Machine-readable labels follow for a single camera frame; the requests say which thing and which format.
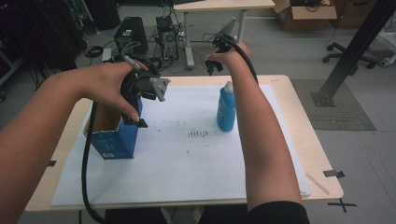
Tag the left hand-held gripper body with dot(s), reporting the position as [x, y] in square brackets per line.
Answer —
[141, 85]

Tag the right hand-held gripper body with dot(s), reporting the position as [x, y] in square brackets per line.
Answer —
[214, 67]

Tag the blue cardboard box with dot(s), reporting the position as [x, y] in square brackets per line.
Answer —
[120, 143]

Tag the blue plastic bottle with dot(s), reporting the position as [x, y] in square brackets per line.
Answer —
[226, 112]

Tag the person's right hand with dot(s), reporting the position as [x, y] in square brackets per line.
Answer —
[232, 56]

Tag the person's left hand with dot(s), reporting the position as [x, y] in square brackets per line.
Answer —
[106, 82]

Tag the black computer tower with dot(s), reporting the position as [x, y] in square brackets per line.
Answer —
[132, 34]

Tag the open computer case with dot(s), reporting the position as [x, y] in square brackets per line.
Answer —
[168, 39]

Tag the white desk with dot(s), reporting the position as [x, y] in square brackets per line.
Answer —
[224, 5]

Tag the white paper sheet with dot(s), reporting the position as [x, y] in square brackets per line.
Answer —
[186, 168]

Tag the black tape mark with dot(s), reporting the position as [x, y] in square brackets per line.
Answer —
[51, 163]
[333, 173]

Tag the open brown cardboard box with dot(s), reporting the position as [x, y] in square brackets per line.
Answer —
[306, 14]

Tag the dark curtain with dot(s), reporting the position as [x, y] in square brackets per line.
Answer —
[40, 31]

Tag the black office chair base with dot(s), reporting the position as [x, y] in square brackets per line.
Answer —
[345, 56]

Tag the grey floor mat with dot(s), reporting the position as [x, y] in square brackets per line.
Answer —
[339, 115]

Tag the black metal stand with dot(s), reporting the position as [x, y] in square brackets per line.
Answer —
[355, 49]

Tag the black sleeve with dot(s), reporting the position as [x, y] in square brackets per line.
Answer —
[277, 214]

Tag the black tape cross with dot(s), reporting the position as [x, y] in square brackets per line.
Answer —
[342, 204]

